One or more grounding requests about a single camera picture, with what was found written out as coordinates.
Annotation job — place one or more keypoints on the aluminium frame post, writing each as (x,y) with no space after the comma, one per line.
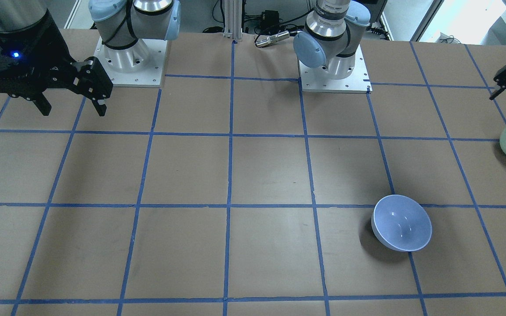
(233,19)

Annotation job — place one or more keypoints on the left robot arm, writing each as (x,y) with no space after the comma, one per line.
(328,48)

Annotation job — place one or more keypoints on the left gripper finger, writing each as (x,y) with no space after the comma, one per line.
(497,92)

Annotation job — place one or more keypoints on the blue bowl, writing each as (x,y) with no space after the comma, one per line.
(401,224)

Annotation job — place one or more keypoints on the black power adapter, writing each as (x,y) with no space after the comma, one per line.
(269,18)

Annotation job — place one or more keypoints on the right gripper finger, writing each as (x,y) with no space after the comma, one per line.
(100,106)
(41,102)

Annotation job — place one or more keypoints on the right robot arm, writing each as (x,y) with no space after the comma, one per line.
(121,23)

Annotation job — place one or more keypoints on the silver cylindrical connector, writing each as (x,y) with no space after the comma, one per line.
(272,39)

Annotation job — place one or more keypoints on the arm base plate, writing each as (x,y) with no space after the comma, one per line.
(142,65)
(341,75)

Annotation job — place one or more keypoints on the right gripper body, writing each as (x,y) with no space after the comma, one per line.
(47,44)

